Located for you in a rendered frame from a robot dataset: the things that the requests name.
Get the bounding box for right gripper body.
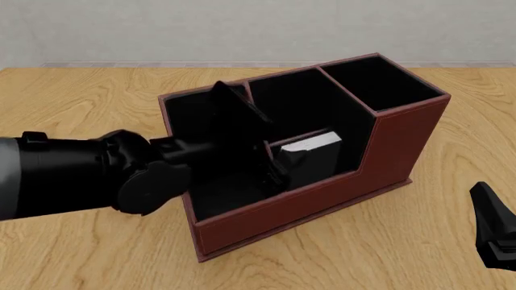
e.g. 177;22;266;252
476;237;516;270

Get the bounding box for black book with grey pages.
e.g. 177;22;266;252
268;128;343;192

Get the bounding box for red-brown desk caddy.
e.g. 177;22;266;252
157;52;452;263

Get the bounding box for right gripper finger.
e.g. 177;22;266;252
468;180;516;243

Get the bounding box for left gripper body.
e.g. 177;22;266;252
208;80;290;195

